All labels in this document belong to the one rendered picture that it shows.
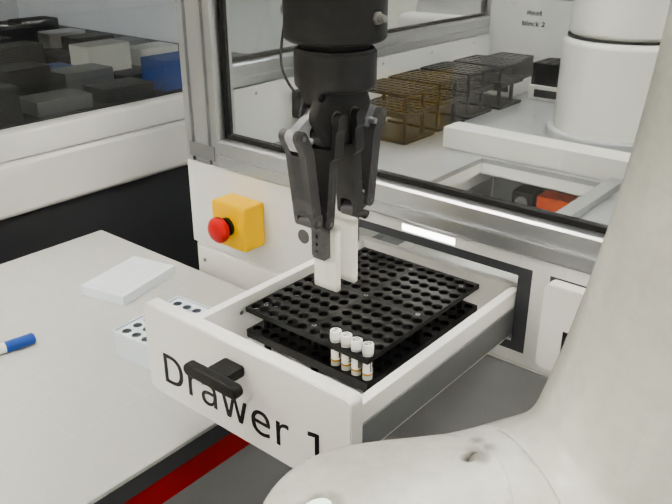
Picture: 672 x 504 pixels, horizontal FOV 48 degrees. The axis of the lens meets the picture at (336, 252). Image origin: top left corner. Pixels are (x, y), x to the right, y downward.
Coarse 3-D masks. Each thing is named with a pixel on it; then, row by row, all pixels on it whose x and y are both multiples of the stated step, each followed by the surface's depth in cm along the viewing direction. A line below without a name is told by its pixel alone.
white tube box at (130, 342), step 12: (180, 300) 110; (192, 312) 107; (132, 324) 103; (144, 324) 103; (120, 336) 101; (132, 336) 101; (144, 336) 101; (120, 348) 102; (132, 348) 100; (144, 348) 98; (132, 360) 101; (144, 360) 99
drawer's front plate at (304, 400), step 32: (160, 320) 80; (192, 320) 77; (160, 352) 82; (192, 352) 78; (224, 352) 74; (256, 352) 72; (160, 384) 84; (192, 384) 80; (256, 384) 73; (288, 384) 69; (320, 384) 67; (224, 416) 78; (256, 416) 74; (288, 416) 71; (320, 416) 68; (352, 416) 65; (288, 448) 72; (320, 448) 69
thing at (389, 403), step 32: (416, 256) 101; (256, 288) 92; (480, 288) 96; (512, 288) 92; (224, 320) 88; (256, 320) 92; (480, 320) 85; (512, 320) 92; (448, 352) 81; (480, 352) 87; (384, 384) 73; (416, 384) 77; (448, 384) 82; (384, 416) 73
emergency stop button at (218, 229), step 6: (210, 222) 113; (216, 222) 112; (222, 222) 112; (210, 228) 113; (216, 228) 112; (222, 228) 112; (228, 228) 112; (210, 234) 114; (216, 234) 113; (222, 234) 112; (228, 234) 113; (216, 240) 113; (222, 240) 113
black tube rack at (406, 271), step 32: (384, 256) 99; (288, 288) 91; (320, 288) 90; (352, 288) 90; (384, 288) 91; (416, 288) 90; (448, 288) 91; (320, 320) 83; (352, 320) 83; (384, 320) 84; (416, 320) 84; (448, 320) 89; (288, 352) 84; (320, 352) 83; (384, 352) 78; (416, 352) 83; (352, 384) 78
